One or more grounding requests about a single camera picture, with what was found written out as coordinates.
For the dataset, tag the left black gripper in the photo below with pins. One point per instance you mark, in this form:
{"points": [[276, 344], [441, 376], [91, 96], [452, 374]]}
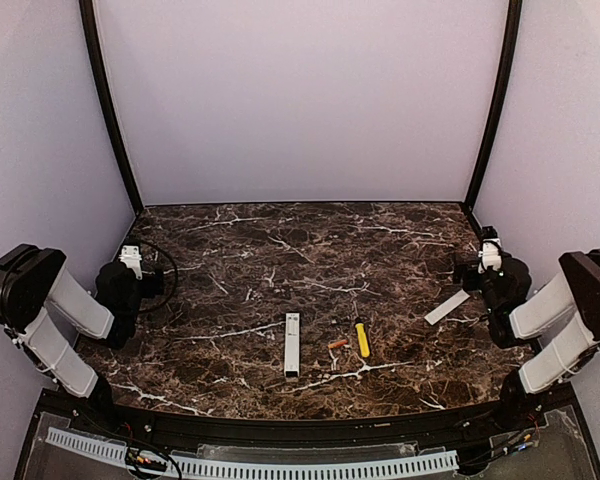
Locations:
{"points": [[150, 281]]}

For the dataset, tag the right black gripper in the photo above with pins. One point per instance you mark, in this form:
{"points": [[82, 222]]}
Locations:
{"points": [[466, 273]]}

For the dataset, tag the white battery cover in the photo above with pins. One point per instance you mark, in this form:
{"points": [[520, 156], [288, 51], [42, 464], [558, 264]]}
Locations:
{"points": [[446, 307]]}

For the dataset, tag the yellow handled screwdriver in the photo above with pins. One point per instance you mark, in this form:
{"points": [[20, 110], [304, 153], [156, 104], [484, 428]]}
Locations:
{"points": [[360, 321]]}

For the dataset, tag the orange battery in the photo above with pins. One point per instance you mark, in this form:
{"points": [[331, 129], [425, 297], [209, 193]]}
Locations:
{"points": [[337, 344]]}

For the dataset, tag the white remote control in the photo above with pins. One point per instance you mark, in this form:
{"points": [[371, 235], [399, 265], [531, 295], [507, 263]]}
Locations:
{"points": [[292, 346]]}

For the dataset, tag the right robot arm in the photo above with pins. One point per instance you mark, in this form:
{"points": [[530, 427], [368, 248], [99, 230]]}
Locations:
{"points": [[515, 317]]}

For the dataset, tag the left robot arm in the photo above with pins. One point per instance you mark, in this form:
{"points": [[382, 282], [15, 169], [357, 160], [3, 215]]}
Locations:
{"points": [[35, 282]]}

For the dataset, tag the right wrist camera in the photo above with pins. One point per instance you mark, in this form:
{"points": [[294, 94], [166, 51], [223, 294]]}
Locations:
{"points": [[490, 255]]}

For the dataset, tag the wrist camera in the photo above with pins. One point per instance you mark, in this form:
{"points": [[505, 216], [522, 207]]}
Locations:
{"points": [[490, 255], [131, 256]]}

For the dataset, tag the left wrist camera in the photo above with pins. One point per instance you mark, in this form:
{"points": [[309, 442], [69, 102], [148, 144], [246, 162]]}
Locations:
{"points": [[131, 256]]}

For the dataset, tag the black front table rail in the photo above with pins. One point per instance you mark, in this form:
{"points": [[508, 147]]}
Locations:
{"points": [[460, 427]]}

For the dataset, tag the white slotted cable duct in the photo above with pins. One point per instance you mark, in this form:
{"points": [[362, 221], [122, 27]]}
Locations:
{"points": [[186, 466]]}

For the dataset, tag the black right frame post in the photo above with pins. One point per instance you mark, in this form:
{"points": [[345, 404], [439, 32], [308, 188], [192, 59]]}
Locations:
{"points": [[506, 59]]}

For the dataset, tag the black frame post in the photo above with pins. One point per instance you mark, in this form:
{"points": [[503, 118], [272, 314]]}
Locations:
{"points": [[506, 59], [97, 64]]}

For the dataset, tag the black left frame post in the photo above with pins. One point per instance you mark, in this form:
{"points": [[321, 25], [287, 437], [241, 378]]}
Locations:
{"points": [[97, 64]]}

